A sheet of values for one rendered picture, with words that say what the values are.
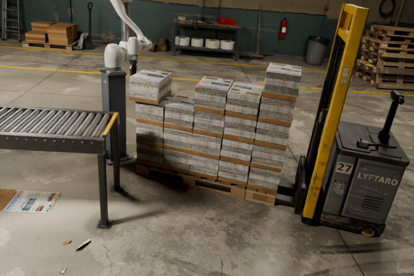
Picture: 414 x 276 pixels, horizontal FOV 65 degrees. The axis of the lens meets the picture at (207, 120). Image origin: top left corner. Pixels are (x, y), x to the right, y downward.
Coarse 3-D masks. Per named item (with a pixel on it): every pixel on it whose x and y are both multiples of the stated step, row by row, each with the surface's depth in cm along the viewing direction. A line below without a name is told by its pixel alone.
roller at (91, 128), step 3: (99, 114) 277; (96, 117) 271; (99, 117) 273; (93, 120) 266; (96, 120) 266; (99, 120) 271; (93, 123) 260; (96, 123) 263; (90, 126) 254; (93, 126) 256; (96, 126) 262; (87, 129) 249; (90, 129) 250; (93, 129) 253; (84, 132) 245; (87, 132) 244; (90, 132) 247; (84, 135) 240; (87, 135) 242; (90, 135) 245
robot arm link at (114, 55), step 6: (108, 48) 315; (114, 48) 315; (120, 48) 321; (108, 54) 315; (114, 54) 315; (120, 54) 321; (108, 60) 317; (114, 60) 317; (120, 60) 323; (108, 66) 320; (114, 66) 320; (120, 66) 326
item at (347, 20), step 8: (344, 16) 286; (344, 24) 289; (336, 32) 289; (336, 40) 290; (336, 48) 296; (336, 56) 293; (328, 64) 301; (328, 72) 303; (328, 80) 308; (328, 88) 304; (320, 96) 315; (320, 104) 318; (312, 136) 334; (320, 136) 324; (312, 168) 338
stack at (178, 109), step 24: (168, 96) 326; (168, 120) 307; (192, 120) 301; (216, 120) 295; (240, 120) 289; (144, 144) 325; (168, 144) 317; (192, 144) 310; (216, 144) 303; (240, 144) 297; (144, 168) 335; (192, 168) 320; (216, 168) 313; (240, 168) 306; (216, 192) 323; (240, 192) 316
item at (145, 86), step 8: (136, 80) 295; (144, 80) 293; (152, 80) 293; (160, 80) 295; (136, 88) 298; (144, 88) 296; (152, 88) 294; (160, 88) 298; (136, 96) 302; (144, 96) 300; (152, 96) 298; (160, 96) 303
